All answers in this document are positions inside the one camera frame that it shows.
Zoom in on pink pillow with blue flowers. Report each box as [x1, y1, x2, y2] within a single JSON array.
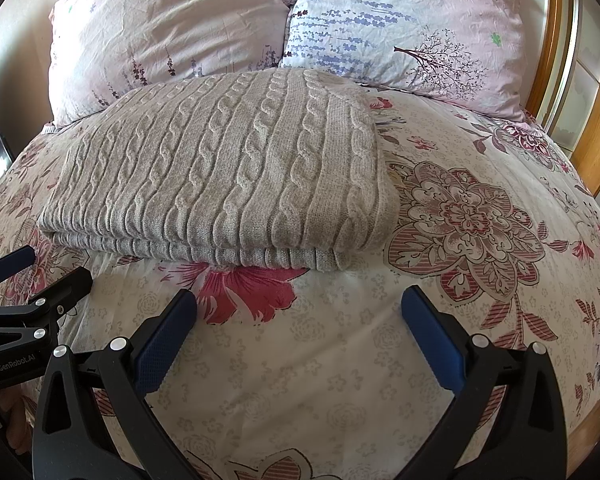
[[279, 0, 536, 123]]

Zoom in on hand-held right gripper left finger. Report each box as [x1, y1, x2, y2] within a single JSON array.
[[30, 289, 203, 480]]

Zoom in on person's left hand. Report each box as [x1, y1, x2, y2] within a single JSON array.
[[5, 394, 36, 443]]

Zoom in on floral bed cover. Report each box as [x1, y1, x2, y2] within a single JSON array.
[[0, 80, 600, 480]]

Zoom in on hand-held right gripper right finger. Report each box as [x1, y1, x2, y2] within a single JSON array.
[[397, 285, 570, 480]]

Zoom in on white panelled wardrobe door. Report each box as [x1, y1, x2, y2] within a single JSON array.
[[550, 0, 600, 153]]

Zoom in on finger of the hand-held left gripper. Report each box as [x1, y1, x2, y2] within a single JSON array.
[[0, 266, 94, 358], [0, 246, 34, 283]]

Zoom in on beige cable knit sweater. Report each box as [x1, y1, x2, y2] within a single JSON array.
[[37, 67, 401, 273]]

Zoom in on wooden headboard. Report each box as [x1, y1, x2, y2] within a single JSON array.
[[522, 0, 600, 198]]

